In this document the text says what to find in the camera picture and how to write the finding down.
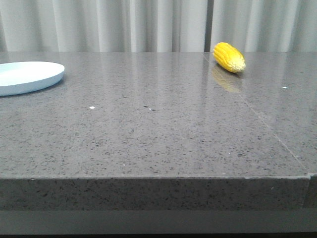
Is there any grey pleated curtain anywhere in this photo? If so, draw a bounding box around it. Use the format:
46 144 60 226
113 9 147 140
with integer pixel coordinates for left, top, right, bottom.
0 0 317 52

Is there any light blue round plate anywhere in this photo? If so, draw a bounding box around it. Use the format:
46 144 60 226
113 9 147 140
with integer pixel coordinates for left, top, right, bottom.
0 61 65 96

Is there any yellow corn cob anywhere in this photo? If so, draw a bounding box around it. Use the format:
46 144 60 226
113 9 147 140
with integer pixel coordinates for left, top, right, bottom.
213 42 246 73

